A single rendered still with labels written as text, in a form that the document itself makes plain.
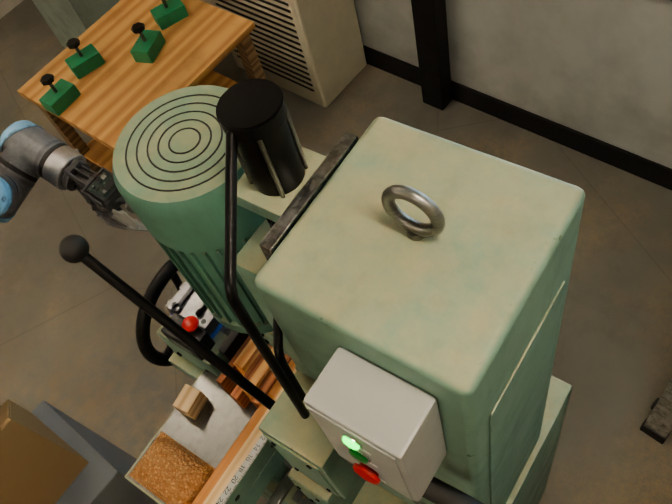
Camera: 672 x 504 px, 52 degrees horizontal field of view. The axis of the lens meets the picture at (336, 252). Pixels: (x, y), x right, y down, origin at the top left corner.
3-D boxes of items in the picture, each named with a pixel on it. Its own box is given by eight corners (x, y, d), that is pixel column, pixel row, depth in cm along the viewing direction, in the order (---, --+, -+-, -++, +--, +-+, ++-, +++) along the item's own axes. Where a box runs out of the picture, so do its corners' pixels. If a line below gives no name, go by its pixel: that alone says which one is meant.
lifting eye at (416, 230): (392, 214, 62) (382, 170, 57) (451, 240, 60) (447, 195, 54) (383, 228, 62) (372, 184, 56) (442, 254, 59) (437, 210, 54)
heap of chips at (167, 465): (161, 431, 123) (153, 424, 120) (220, 472, 117) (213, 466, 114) (128, 475, 120) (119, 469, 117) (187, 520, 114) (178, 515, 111)
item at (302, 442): (323, 411, 93) (296, 368, 80) (379, 445, 89) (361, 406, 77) (287, 466, 90) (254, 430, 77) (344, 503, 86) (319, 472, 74)
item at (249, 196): (291, 176, 76) (245, 60, 62) (350, 202, 73) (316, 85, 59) (248, 230, 73) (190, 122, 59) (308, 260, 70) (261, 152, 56)
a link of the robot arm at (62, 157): (49, 187, 154) (78, 156, 157) (66, 199, 153) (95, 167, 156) (36, 168, 145) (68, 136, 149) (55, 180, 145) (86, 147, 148)
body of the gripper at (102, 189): (101, 207, 143) (55, 176, 144) (110, 223, 151) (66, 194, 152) (125, 180, 146) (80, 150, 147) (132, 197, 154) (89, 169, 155)
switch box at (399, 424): (366, 404, 74) (338, 343, 61) (448, 451, 70) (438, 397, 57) (335, 453, 72) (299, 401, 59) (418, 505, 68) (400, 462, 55)
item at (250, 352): (301, 300, 132) (292, 282, 126) (309, 304, 131) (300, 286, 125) (245, 378, 125) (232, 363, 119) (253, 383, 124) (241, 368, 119)
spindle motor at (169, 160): (252, 213, 107) (176, 63, 81) (346, 257, 100) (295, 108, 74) (182, 302, 101) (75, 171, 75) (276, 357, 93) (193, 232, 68)
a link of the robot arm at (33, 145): (11, 158, 157) (35, 121, 157) (54, 187, 155) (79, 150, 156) (-13, 148, 148) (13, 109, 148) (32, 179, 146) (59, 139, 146)
